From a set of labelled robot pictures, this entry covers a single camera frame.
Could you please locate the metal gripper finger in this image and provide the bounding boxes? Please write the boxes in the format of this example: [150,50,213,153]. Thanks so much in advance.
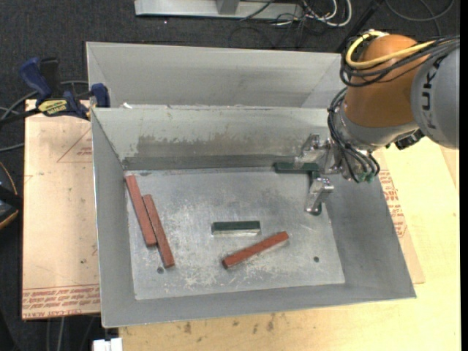
[295,133,332,168]
[304,176,335,215]

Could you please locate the dark green flat block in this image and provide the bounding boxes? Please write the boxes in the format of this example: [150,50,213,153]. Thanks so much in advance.
[211,220,263,238]
[273,161,324,182]

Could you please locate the red-brown flat block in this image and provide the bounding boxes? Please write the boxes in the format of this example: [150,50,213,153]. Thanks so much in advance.
[221,230,290,270]
[124,174,158,249]
[142,194,176,269]

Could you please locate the grey metal bin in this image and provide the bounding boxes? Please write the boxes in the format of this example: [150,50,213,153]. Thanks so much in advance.
[86,41,418,329]

